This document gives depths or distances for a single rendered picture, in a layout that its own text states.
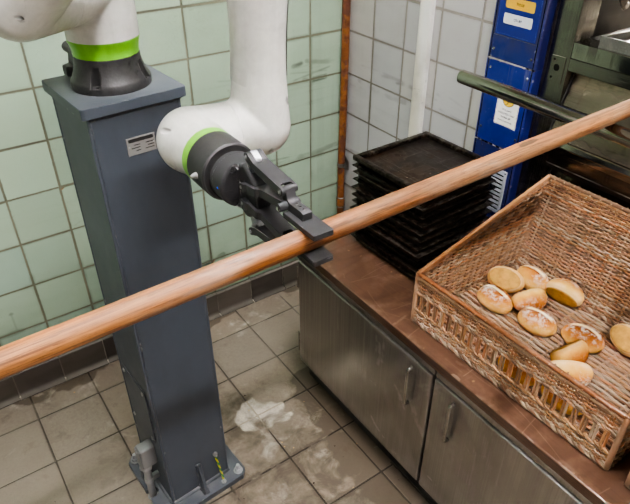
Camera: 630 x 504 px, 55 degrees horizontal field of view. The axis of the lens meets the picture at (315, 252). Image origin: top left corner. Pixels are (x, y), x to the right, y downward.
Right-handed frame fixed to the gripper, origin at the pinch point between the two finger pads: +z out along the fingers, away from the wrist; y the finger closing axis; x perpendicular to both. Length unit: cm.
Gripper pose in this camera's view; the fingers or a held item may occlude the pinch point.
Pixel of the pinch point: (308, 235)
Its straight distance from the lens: 76.4
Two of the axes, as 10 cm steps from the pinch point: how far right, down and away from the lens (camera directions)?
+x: -8.2, 3.2, -4.7
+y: 0.0, 8.2, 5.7
